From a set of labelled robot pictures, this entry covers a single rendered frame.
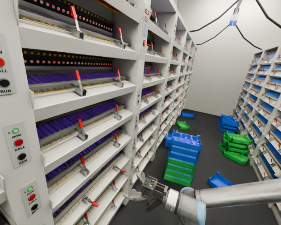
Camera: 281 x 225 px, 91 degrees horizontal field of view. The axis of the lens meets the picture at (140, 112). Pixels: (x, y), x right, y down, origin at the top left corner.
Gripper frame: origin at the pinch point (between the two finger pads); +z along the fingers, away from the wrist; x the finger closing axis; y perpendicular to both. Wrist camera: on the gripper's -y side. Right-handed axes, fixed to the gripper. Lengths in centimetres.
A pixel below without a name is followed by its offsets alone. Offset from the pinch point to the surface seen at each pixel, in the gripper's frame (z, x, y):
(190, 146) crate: -25, -82, -15
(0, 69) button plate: 14, 35, 58
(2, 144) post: 14, 38, 41
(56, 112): 15, 23, 44
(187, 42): 19, -240, 102
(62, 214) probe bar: 21.4, 23.9, -6.4
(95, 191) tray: 18.6, 5.6, -9.9
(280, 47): -116, -240, 96
